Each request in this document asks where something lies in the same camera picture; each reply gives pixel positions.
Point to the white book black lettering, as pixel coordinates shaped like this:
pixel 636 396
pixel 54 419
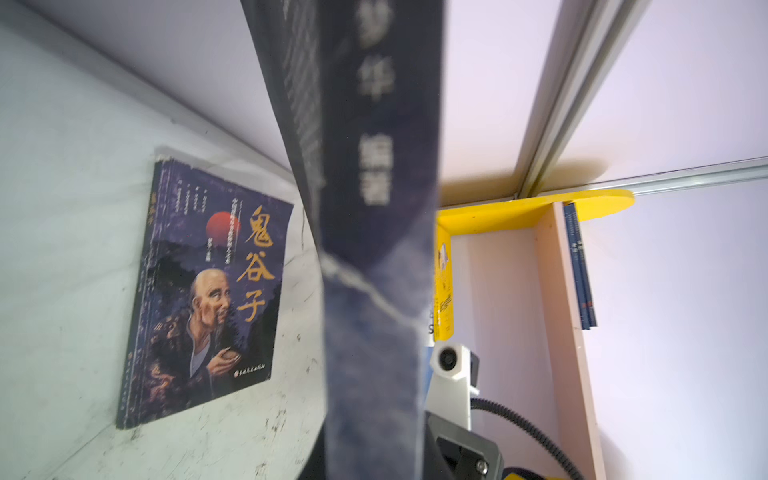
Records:
pixel 430 342

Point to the aluminium frame rail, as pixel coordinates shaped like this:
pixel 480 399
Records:
pixel 587 39

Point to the black cover book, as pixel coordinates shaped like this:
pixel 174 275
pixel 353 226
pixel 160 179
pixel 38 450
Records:
pixel 356 91

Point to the yellow pink blue bookshelf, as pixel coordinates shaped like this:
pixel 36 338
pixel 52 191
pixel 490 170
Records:
pixel 515 307

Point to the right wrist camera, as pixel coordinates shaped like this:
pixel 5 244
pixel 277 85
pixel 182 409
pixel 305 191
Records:
pixel 453 382

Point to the yellow cartoon cover book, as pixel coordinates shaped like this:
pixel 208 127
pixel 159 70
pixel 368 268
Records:
pixel 443 316

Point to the purple old man book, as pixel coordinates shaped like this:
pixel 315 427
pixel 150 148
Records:
pixel 207 300

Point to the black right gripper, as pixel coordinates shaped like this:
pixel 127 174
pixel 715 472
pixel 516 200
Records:
pixel 452 452

